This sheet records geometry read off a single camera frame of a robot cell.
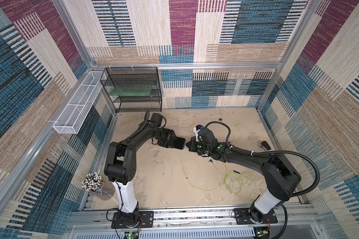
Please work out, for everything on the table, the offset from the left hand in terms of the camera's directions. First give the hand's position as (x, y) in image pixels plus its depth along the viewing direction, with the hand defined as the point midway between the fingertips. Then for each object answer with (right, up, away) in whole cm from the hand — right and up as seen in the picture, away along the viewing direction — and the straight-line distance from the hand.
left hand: (177, 138), depth 92 cm
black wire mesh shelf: (-29, +41, +10) cm, 51 cm away
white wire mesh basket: (-65, +11, 0) cm, 65 cm away
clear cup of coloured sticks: (-36, -18, -25) cm, 47 cm away
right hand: (+6, -4, -4) cm, 9 cm away
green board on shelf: (-31, +30, +7) cm, 44 cm away
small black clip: (+32, +12, +23) cm, 41 cm away
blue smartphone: (+1, -3, -1) cm, 3 cm away
